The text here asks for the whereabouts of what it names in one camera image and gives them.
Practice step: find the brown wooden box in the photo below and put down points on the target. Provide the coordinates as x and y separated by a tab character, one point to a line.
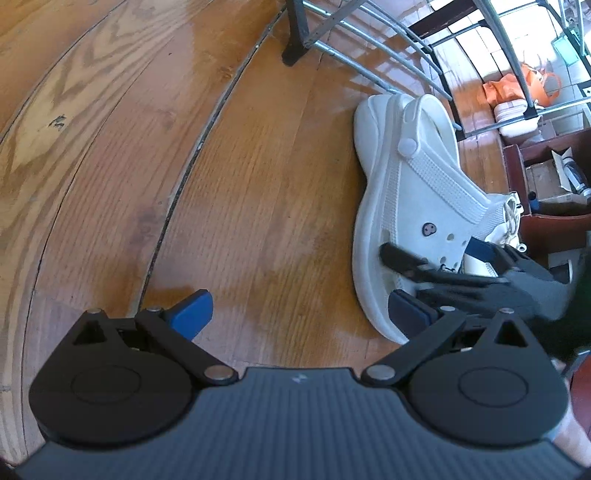
517	175

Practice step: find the metal shoe rack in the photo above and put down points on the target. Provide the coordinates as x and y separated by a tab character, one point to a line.
295	27

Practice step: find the white clog with purple charms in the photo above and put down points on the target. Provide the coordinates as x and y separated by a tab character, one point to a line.
392	198

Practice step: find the pink case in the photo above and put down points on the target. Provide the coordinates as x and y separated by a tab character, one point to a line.
515	115

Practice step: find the white knit lace-up sneaker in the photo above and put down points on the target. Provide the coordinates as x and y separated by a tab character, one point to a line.
501	217

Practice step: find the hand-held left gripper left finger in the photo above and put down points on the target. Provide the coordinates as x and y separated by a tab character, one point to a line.
191	314

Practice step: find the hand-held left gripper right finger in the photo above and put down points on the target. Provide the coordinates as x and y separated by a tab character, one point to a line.
408	314

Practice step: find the teal box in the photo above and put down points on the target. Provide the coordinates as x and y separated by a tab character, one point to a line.
567	51

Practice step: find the orange bag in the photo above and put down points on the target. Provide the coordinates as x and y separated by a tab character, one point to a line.
508	87

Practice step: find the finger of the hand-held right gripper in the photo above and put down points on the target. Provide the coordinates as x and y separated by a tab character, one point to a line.
480	251
406	263

